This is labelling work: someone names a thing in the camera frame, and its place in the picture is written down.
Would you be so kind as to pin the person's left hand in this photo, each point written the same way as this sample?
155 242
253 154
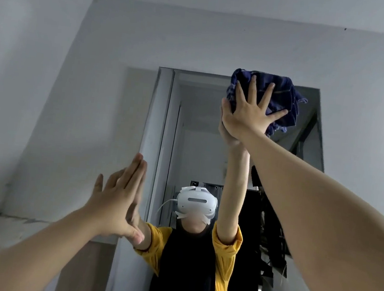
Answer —
112 207

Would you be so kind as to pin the person's right hand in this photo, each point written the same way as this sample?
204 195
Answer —
247 118

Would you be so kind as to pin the person's left little finger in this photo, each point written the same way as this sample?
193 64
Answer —
98 186

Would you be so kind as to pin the person's right middle finger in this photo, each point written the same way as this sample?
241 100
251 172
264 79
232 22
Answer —
253 88

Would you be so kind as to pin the person's right thumb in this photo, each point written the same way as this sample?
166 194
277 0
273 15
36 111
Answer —
226 105

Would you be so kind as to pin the person's right little finger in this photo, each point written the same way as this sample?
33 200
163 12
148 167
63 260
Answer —
278 114

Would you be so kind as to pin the person's left middle finger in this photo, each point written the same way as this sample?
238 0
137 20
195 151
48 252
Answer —
131 171

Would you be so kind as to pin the person's left thumb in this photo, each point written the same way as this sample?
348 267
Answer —
132 232

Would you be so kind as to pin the dark blue striped cloth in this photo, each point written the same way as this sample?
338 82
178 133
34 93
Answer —
282 92

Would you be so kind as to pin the person's right forearm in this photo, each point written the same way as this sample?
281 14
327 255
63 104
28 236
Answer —
323 234

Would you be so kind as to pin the person's left forearm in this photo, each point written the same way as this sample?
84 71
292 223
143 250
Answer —
27 256

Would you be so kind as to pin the white headset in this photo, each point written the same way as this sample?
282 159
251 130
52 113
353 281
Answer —
196 201

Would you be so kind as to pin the tall wall mirror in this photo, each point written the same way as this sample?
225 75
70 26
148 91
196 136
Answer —
196 134

